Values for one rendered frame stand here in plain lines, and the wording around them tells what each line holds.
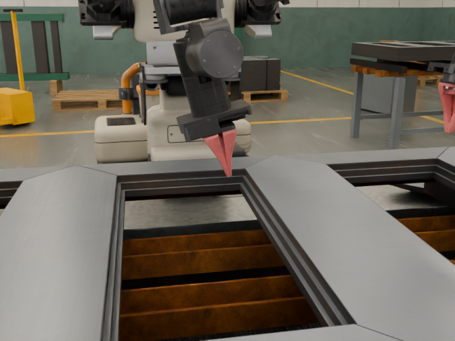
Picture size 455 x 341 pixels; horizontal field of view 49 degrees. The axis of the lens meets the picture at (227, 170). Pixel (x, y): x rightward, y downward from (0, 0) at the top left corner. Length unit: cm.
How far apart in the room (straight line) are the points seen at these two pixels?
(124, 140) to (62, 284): 108
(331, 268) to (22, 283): 38
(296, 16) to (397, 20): 245
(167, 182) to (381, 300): 56
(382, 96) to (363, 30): 592
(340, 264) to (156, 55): 86
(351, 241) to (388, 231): 7
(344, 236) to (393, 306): 18
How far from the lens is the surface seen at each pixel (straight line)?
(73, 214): 86
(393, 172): 117
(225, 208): 132
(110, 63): 1071
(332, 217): 82
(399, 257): 72
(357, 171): 113
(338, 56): 1191
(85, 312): 59
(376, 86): 637
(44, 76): 821
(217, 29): 61
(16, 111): 578
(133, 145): 170
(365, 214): 85
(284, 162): 111
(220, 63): 61
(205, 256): 100
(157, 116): 143
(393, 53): 439
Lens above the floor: 117
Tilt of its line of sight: 17 degrees down
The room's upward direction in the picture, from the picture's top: straight up
